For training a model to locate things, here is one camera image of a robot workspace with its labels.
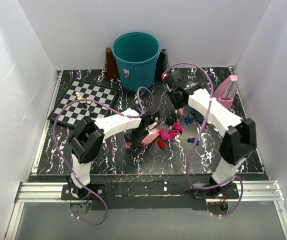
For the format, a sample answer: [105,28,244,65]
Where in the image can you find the pink hand brush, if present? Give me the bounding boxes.
[176,108,184,116]

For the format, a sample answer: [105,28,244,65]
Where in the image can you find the pink dustpan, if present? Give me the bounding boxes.
[125,128,160,148]

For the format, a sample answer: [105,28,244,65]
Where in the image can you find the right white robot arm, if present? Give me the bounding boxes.
[163,70,257,199]

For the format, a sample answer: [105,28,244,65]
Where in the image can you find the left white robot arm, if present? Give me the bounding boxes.
[67,107,161,200]

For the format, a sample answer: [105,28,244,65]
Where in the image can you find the blue paper scraps centre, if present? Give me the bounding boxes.
[184,115,194,125]

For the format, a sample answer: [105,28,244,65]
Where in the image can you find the red paper scrap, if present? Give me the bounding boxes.
[157,139,166,149]

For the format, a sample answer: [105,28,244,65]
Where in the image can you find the black metronome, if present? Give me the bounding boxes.
[155,48,169,81]

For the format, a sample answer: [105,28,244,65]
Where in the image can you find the blue paper scrap front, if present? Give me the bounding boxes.
[187,137,200,144]

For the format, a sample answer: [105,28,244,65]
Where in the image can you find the pink metronome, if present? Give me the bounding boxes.
[213,75,238,109]

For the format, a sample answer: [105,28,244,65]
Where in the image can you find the teal plastic waste bin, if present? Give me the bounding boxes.
[112,32,160,92]

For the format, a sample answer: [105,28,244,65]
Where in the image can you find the black and white chessboard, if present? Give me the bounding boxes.
[48,80,118,128]

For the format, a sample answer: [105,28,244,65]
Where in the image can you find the brown metronome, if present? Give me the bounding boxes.
[104,47,119,80]

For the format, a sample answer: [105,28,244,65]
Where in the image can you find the cream chess pawn rear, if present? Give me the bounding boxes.
[76,92,81,100]

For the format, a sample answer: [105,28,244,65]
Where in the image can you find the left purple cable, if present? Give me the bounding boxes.
[52,86,156,226]

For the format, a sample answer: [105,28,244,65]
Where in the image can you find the purple cable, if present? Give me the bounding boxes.
[52,86,156,226]
[163,62,244,218]

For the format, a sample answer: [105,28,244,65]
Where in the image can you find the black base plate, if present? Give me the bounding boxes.
[61,174,239,211]

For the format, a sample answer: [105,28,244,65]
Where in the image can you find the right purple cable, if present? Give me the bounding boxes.
[163,62,244,218]

